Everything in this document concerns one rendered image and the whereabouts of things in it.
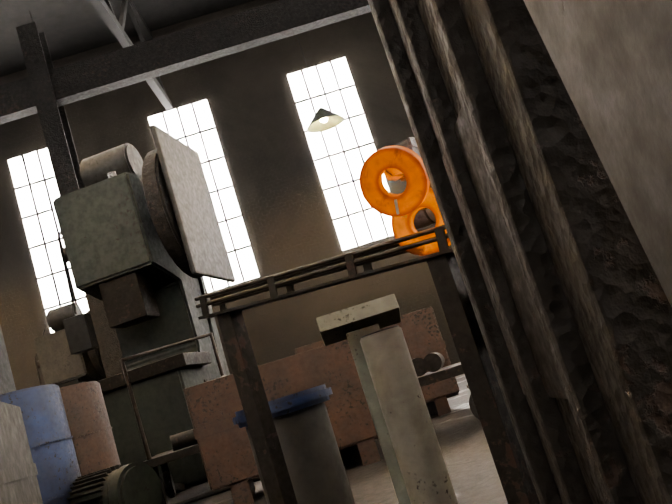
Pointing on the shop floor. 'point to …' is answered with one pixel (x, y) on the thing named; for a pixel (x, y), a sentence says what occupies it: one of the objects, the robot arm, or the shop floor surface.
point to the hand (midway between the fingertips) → (390, 173)
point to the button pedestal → (348, 326)
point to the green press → (147, 286)
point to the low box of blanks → (364, 443)
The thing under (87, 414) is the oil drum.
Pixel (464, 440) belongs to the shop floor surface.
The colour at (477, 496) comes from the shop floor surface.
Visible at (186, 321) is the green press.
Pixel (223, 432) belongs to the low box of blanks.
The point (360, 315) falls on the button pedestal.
